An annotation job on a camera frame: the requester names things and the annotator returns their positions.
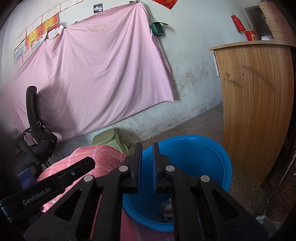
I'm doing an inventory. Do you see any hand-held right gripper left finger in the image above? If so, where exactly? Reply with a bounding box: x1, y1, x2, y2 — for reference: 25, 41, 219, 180
24, 142, 142, 241

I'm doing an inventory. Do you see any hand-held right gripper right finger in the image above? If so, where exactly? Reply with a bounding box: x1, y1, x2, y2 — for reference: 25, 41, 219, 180
151, 142, 270, 241

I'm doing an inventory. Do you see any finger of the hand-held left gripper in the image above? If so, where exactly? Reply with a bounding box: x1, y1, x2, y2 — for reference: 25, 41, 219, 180
57, 156, 96, 183

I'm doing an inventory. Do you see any pink round roll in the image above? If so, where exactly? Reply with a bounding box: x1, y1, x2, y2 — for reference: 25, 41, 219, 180
161, 200, 174, 215

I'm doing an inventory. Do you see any blue plastic basin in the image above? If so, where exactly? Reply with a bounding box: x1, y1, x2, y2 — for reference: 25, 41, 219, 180
122, 135, 232, 232

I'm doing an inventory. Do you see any blue cardboard box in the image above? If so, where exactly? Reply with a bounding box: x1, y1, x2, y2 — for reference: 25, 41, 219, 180
17, 168, 37, 188

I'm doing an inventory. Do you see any pink plaid bed cloth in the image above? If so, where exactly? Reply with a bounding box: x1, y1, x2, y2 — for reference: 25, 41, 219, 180
37, 146, 176, 241

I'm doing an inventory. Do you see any green plastic stool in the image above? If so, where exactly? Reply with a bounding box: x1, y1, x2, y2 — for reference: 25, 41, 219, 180
92, 128, 130, 156

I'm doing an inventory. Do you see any black office chair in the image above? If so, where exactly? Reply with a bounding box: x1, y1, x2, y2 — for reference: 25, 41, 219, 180
13, 86, 58, 172

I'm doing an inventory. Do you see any pink hanging sheet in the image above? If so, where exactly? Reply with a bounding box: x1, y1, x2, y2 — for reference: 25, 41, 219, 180
0, 2, 174, 149

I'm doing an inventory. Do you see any wooden cabinet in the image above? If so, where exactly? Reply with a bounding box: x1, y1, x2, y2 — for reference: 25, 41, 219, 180
208, 0, 296, 188

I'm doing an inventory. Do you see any green hanging pouch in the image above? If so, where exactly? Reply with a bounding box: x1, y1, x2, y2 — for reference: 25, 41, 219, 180
149, 21, 169, 36

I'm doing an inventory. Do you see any red paper cup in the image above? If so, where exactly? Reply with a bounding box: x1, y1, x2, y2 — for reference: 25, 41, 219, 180
243, 29, 258, 41

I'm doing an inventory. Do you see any red hanging ornament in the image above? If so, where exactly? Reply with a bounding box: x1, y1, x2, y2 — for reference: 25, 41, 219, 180
231, 13, 248, 33

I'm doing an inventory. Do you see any row of wall certificates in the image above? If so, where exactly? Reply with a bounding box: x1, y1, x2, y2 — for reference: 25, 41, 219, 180
14, 0, 84, 70

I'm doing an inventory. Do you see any red paper wall decoration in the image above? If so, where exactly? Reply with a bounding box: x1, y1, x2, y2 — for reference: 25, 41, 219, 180
151, 0, 178, 10

